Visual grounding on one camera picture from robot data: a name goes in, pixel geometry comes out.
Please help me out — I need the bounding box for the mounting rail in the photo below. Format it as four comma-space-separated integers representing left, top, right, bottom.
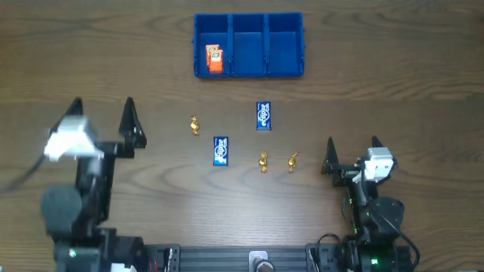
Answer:
145, 243, 413, 272

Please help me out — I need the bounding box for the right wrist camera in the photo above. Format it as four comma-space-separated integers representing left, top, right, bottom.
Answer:
352, 147, 396, 184

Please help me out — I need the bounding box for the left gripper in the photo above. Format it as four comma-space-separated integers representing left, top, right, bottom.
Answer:
58, 96, 148, 160

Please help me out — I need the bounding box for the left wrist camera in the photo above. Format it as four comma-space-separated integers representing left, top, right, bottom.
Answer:
43, 115, 105, 162

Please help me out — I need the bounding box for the orange candy box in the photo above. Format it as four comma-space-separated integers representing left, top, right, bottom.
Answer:
208, 48, 225, 75
205, 44, 222, 70

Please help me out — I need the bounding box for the blue tray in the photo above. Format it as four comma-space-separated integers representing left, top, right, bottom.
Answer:
193, 11, 306, 79

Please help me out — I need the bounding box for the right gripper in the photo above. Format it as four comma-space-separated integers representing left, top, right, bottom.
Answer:
321, 134, 385, 188

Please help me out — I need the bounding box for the black cable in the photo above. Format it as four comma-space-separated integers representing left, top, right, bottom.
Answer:
0, 153, 47, 194
372, 209, 421, 267

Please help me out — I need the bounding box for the gold wrapped candy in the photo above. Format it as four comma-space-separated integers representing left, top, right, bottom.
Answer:
258, 150, 269, 174
287, 151, 299, 175
189, 114, 201, 137

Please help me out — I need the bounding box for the blue candy pack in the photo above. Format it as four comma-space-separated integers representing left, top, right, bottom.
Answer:
212, 135, 230, 168
256, 100, 272, 132

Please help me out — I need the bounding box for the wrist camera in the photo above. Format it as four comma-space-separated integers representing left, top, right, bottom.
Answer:
352, 147, 396, 184
43, 115, 105, 162

